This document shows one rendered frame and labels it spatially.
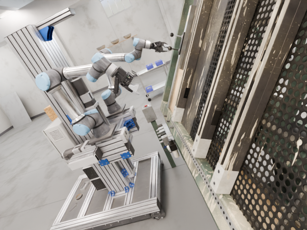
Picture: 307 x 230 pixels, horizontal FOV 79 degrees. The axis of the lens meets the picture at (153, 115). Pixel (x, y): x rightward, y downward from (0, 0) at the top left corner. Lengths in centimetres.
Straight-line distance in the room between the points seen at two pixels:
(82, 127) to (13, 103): 1089
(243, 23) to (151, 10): 833
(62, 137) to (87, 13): 821
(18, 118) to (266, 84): 1209
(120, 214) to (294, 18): 195
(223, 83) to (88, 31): 904
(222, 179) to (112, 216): 148
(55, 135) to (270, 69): 178
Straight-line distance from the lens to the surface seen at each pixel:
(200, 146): 110
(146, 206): 200
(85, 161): 170
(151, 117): 214
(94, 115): 161
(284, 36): 79
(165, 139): 174
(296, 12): 80
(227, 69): 101
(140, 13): 928
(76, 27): 998
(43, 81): 149
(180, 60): 185
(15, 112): 1235
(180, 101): 153
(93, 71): 126
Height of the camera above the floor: 163
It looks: 23 degrees down
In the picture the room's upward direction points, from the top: 24 degrees counter-clockwise
